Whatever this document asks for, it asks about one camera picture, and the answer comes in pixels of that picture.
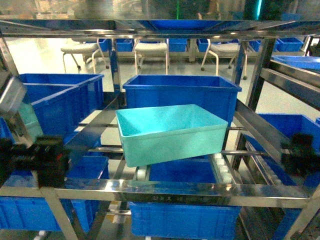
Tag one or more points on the blue bin lower shelf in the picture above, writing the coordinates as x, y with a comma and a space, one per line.
288, 125

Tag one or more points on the grey office chair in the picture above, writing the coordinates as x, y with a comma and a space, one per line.
142, 49

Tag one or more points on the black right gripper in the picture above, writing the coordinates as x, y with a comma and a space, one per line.
298, 157

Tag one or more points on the blue bin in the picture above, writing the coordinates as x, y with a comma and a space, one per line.
34, 214
184, 221

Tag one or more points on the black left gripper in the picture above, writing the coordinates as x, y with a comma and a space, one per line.
47, 156

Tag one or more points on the blue bin bottom centre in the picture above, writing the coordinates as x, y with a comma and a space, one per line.
184, 221

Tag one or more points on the blue bin left shelf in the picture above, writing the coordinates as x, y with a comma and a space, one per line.
59, 101

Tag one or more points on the light cyan plastic bin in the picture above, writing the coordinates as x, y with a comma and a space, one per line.
151, 135

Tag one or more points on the steel rack frame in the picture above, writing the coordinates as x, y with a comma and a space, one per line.
243, 195

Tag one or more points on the blue bin centre shelf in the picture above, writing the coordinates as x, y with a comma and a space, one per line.
215, 94

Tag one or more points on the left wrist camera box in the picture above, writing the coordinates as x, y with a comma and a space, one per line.
12, 96

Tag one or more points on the blue bin bottom left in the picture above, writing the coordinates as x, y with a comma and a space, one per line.
34, 214

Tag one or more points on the blue bin shelf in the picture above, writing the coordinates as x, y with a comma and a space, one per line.
288, 125
215, 94
59, 101

